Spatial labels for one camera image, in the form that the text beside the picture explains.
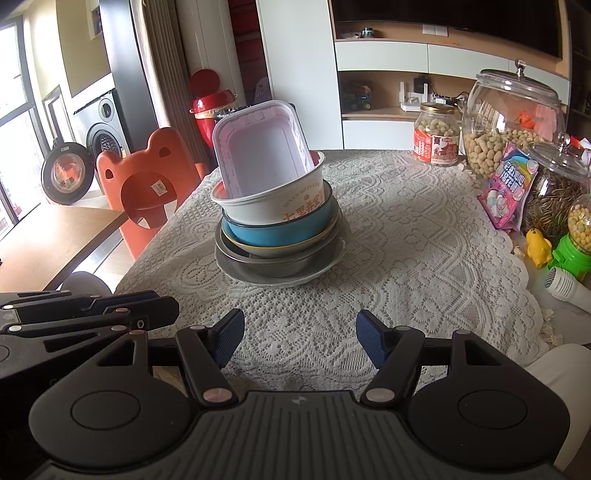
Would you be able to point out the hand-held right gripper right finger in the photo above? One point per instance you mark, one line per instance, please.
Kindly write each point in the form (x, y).
(371, 337)

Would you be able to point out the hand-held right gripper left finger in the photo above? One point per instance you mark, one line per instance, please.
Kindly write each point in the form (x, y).
(228, 337)

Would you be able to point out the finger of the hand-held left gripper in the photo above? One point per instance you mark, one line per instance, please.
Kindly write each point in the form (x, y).
(69, 334)
(92, 304)

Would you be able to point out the stainless steel bowl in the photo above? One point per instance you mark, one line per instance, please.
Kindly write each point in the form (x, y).
(277, 266)

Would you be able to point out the blue enamel bowl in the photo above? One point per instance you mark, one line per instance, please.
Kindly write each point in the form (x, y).
(277, 234)

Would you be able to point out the white ceramic bowl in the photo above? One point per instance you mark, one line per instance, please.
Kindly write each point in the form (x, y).
(295, 198)

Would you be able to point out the red rectangular plastic tray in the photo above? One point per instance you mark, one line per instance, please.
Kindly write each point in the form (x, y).
(258, 152)

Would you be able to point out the grey round stool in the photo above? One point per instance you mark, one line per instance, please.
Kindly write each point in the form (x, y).
(85, 282)

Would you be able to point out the brown wooden table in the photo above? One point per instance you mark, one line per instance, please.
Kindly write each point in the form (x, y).
(55, 240)

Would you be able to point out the white lace tablecloth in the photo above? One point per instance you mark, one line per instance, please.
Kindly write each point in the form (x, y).
(415, 258)

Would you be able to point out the black round heater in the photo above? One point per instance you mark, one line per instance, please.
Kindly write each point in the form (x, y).
(64, 173)

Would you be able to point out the orange bear-shaped chair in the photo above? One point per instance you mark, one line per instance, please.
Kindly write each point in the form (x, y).
(138, 157)

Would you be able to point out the silver washing machine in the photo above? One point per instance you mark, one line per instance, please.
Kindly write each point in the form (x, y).
(104, 120)

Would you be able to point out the small yellow duck toy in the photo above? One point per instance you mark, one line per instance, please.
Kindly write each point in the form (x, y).
(538, 247)

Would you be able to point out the pink marshmallow bag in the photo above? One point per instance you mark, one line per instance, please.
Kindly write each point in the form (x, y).
(508, 189)

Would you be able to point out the white handheld fan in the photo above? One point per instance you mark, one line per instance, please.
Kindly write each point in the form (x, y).
(565, 284)

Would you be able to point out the white chair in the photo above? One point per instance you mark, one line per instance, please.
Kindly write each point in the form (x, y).
(568, 383)

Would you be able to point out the small peanut jar gold lid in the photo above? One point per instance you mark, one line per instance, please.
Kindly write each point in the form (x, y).
(436, 138)

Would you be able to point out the red gourd-shaped container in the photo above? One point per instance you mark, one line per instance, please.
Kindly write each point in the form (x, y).
(205, 124)

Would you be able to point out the green gumball dispenser toy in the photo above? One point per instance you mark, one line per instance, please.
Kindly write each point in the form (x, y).
(570, 251)

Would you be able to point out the glass sliding door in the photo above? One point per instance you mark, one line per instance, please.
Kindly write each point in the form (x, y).
(14, 92)

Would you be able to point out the glass sunflower seed jar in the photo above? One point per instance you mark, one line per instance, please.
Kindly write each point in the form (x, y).
(554, 194)

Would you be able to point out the large glass peanut jar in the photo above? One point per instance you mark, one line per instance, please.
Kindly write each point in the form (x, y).
(508, 147)

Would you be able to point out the white router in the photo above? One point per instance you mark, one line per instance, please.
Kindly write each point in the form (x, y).
(415, 107)

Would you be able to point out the toy truck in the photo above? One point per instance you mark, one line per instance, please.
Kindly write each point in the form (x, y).
(358, 97)

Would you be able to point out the grey ribbed radiator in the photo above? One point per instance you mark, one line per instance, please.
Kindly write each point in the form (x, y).
(168, 69)

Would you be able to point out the white power strip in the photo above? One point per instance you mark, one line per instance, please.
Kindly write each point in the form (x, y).
(445, 100)

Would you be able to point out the red white snack packet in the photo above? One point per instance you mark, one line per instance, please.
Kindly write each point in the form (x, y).
(579, 150)

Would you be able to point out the red panelled door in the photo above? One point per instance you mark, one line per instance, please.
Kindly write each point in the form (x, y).
(247, 46)

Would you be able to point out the white wooden wall cabinet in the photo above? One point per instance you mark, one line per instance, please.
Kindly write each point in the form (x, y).
(383, 55)

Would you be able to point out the white wall socket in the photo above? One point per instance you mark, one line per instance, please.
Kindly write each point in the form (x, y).
(435, 30)

